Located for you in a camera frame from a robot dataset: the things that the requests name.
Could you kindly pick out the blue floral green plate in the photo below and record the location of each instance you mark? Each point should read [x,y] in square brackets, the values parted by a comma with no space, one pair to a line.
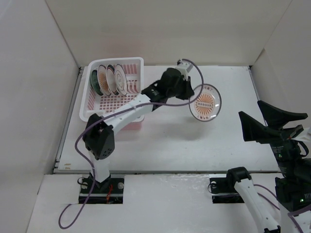
[94,83]

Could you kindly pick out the orange sunburst plate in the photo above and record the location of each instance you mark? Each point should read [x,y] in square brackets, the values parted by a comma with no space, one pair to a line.
[208,105]
[102,80]

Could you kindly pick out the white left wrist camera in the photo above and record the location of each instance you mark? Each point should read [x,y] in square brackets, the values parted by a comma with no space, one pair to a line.
[184,66]

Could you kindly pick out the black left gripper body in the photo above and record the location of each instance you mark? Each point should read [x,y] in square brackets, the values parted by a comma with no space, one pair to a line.
[172,92]

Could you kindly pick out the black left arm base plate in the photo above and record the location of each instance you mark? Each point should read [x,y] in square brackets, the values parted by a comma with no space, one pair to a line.
[111,193]

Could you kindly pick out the green red rimmed plate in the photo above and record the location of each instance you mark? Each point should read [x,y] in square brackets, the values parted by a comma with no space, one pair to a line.
[111,81]

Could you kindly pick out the white pink dish rack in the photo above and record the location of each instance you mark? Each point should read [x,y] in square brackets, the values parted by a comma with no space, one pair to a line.
[92,103]

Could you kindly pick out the white plate grey emblem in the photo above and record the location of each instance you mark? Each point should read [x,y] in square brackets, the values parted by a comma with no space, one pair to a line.
[121,80]

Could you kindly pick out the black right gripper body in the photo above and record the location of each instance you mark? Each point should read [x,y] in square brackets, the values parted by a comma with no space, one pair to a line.
[286,152]

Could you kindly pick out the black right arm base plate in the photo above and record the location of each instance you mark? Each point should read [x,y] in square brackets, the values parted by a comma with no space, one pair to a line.
[222,193]

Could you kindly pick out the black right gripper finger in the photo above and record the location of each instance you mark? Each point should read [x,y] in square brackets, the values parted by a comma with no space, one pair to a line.
[276,118]
[253,130]

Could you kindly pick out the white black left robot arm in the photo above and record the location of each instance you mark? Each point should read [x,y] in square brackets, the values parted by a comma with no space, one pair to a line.
[99,135]

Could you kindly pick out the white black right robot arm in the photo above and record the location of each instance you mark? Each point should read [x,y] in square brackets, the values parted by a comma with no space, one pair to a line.
[293,190]

